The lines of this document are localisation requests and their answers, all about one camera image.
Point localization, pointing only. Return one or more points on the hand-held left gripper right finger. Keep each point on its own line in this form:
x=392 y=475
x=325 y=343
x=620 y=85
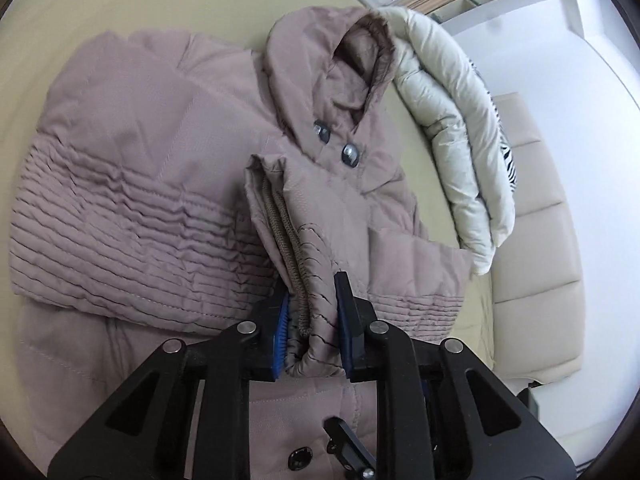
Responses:
x=344 y=325

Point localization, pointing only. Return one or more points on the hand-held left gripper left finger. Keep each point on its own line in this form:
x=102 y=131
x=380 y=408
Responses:
x=281 y=331

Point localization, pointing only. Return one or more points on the mauve puffer jacket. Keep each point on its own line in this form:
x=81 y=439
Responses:
x=150 y=160

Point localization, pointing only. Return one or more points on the white duvet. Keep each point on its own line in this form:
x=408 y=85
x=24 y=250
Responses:
x=450 y=135

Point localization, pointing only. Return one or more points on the zebra striped pillow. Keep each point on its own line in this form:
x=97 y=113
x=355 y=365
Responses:
x=507 y=160

